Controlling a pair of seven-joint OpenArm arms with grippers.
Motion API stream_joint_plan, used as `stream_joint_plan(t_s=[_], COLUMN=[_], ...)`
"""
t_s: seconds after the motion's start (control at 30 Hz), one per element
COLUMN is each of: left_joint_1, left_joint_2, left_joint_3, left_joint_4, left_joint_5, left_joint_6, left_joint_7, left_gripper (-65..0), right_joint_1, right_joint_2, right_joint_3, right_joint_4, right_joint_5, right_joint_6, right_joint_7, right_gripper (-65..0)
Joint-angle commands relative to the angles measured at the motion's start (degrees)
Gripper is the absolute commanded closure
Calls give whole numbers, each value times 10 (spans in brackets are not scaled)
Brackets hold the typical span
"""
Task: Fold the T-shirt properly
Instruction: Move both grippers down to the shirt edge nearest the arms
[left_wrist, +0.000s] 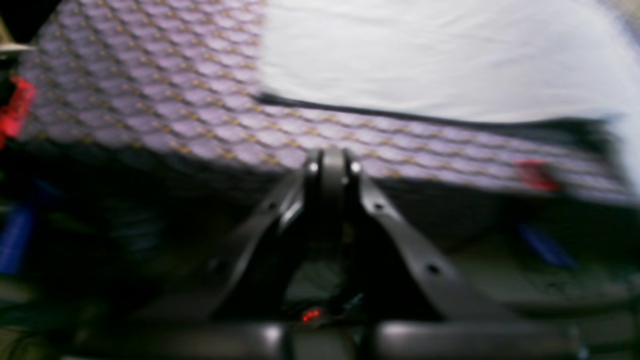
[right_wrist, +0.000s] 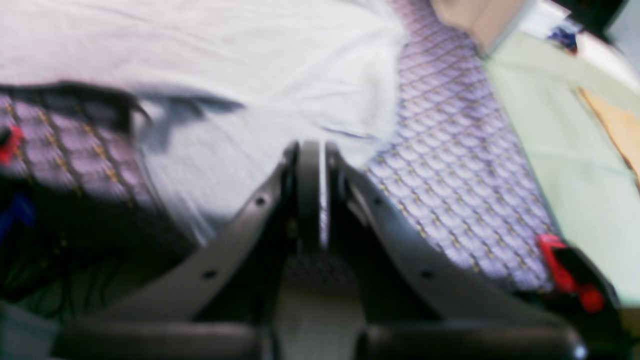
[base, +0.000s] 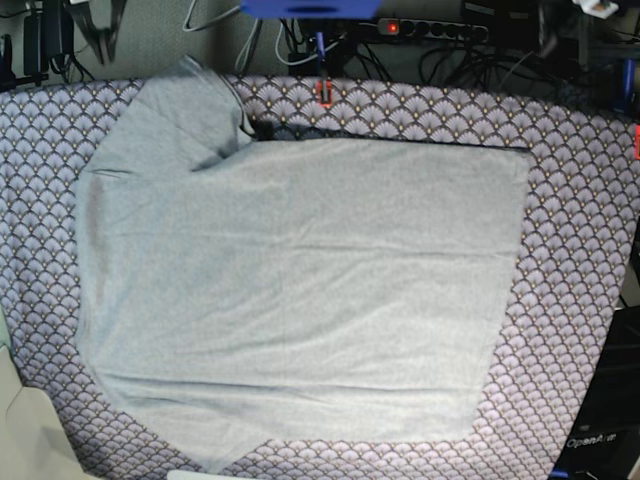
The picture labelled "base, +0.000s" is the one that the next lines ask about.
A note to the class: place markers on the beige chair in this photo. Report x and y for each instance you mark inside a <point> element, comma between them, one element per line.
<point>33,442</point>

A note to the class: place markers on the light grey T-shirt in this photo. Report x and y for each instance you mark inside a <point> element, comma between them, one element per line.
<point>235,291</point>

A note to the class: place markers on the patterned blue fan tablecloth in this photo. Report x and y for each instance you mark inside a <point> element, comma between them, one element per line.
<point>580,219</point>

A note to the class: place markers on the black power strip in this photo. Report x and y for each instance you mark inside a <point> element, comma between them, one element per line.
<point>432,30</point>

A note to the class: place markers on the red table clamp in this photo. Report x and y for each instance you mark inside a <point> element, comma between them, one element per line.
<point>324,90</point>

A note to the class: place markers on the blue post right edge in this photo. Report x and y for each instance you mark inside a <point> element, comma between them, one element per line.
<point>625,85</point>

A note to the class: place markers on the blue camera mount bracket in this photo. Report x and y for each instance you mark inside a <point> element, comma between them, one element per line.
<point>311,9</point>

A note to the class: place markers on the black OpenArm box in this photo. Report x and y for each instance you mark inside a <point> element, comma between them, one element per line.
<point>604,440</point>

